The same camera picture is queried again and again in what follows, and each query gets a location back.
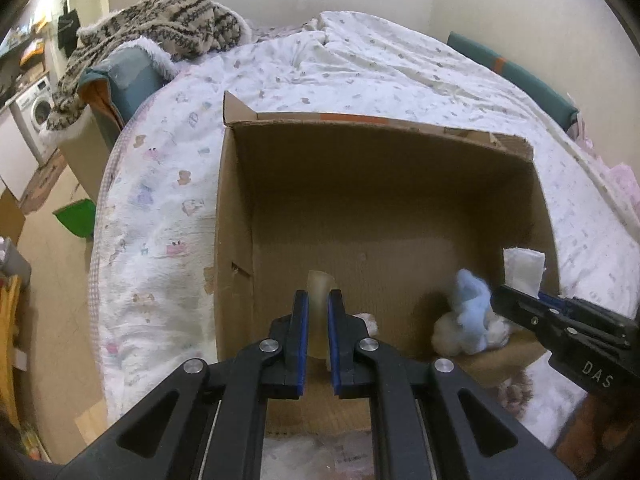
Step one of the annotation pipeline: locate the green plastic bin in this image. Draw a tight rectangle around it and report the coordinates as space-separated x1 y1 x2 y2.
52 198 96 240

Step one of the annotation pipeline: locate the black hanging garment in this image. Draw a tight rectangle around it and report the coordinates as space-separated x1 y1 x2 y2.
56 8 81 59

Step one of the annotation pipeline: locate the teal padded cushion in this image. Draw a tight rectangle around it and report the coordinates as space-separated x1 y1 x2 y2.
76 44 177 137

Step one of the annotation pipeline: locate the cardboard box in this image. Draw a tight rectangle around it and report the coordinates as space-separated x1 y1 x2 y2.
213 91 562 437

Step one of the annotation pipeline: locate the translucent yellowish soft piece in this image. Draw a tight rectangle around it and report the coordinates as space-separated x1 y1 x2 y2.
305 269 337 372

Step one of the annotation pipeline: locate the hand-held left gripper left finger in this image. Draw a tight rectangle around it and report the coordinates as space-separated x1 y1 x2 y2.
56 289 310 480

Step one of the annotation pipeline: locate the teal rolled mat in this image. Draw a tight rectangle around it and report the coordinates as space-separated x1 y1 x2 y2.
446 31 579 132

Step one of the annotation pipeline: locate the patterned knit fleece throw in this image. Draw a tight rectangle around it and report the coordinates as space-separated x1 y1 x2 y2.
39 0 252 145

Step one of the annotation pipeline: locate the white printed bed blanket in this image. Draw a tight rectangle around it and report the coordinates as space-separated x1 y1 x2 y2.
87 10 640 453

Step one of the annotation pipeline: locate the blue and white plush toy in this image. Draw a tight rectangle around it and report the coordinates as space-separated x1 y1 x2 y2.
431 268 512 357

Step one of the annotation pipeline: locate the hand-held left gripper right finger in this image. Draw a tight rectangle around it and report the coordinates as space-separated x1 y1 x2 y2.
327 289 577 480

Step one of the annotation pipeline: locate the white washing machine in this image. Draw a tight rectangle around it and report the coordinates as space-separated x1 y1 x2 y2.
12 77 59 167

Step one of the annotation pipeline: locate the white cloth pad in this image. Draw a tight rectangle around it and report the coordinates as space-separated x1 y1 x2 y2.
502 247 546 295

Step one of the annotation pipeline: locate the clear plastic bag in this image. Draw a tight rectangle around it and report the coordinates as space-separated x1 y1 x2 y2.
262 432 377 480

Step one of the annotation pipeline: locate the yellow plastic item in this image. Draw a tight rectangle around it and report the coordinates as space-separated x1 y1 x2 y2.
0 274 24 431

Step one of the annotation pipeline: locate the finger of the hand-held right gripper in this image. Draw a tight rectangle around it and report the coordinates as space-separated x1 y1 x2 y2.
490 285 632 357
538 293 640 335

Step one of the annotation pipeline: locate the white cabinet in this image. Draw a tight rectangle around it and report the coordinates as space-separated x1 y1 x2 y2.
0 106 39 202

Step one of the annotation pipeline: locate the small white pink plush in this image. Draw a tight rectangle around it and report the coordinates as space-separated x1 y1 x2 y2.
351 312 380 340

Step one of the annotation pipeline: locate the pink cloth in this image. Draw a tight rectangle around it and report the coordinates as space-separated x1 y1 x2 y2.
567 109 640 223

